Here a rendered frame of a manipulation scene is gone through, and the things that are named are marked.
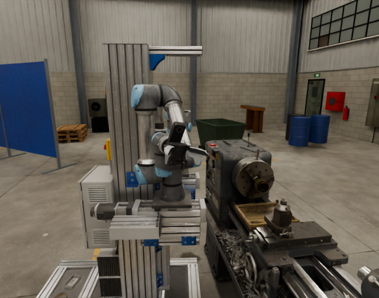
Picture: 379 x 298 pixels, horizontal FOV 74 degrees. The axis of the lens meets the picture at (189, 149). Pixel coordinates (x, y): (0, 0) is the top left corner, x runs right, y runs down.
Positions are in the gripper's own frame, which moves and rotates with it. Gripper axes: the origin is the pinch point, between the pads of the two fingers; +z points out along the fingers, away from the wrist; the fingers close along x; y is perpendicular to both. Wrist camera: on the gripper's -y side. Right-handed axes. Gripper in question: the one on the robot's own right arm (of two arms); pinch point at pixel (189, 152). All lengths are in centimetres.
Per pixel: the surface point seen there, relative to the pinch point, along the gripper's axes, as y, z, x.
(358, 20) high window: -359, -568, -836
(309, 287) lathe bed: 63, 5, -70
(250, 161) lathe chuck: 23, -78, -90
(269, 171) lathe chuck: 29, -74, -105
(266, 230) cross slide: 52, -29, -70
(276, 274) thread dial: 64, -8, -61
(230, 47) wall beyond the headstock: -278, -977, -593
